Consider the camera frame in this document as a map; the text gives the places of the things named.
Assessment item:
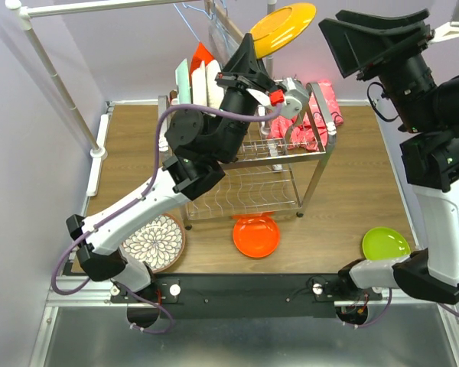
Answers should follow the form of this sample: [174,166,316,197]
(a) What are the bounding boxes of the pink printed garment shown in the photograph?
[267,80,343,151]

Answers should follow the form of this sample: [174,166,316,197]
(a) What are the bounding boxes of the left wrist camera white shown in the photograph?
[247,77,309,119]

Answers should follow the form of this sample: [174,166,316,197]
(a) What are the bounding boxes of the blue wire hanger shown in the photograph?
[174,0,230,45]

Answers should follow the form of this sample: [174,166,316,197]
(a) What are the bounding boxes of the orange plastic plate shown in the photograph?
[233,212,281,258]

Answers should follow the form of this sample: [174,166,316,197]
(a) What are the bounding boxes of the flower plate brown rim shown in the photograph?
[122,214,185,273]
[205,60,224,109]

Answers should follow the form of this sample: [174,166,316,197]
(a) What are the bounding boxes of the mint rectangular plate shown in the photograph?
[175,58,192,104]

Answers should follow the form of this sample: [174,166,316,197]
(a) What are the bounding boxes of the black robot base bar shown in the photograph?
[112,274,382,323]

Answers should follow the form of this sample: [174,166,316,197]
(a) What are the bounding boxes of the lime green plate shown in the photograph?
[362,226,412,260]

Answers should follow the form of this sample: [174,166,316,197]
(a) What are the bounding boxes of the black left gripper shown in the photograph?
[214,36,278,163]

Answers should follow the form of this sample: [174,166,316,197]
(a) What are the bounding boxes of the steel wire dish rack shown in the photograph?
[179,82,337,229]

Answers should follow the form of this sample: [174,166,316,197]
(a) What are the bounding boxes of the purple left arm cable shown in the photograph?
[51,102,284,334]

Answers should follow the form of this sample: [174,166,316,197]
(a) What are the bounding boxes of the orange garment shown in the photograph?
[189,42,215,76]

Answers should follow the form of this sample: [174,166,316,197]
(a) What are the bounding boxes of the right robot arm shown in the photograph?
[319,10,459,305]

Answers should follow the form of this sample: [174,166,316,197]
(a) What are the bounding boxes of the white clothes rail frame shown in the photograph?
[4,0,278,199]

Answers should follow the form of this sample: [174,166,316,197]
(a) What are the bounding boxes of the yellow patterned small plate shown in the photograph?
[250,2,317,59]

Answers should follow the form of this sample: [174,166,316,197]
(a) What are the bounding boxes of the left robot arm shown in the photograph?
[67,33,277,302]

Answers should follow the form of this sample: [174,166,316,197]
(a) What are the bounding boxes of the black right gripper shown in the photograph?
[321,8,441,134]

